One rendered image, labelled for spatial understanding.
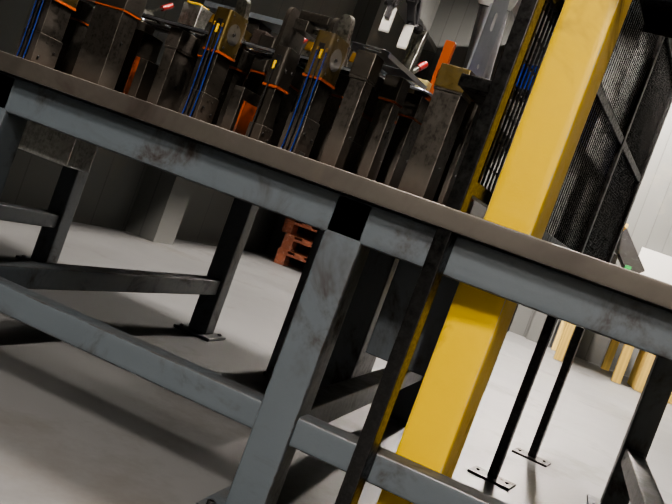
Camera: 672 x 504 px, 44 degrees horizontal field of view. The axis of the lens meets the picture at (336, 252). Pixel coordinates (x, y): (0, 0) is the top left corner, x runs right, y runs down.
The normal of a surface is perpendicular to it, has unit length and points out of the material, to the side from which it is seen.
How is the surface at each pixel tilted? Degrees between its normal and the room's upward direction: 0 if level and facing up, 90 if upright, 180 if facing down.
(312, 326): 90
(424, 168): 90
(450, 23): 90
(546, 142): 90
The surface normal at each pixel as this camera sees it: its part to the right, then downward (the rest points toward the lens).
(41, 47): 0.84, 0.33
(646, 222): -0.28, -0.06
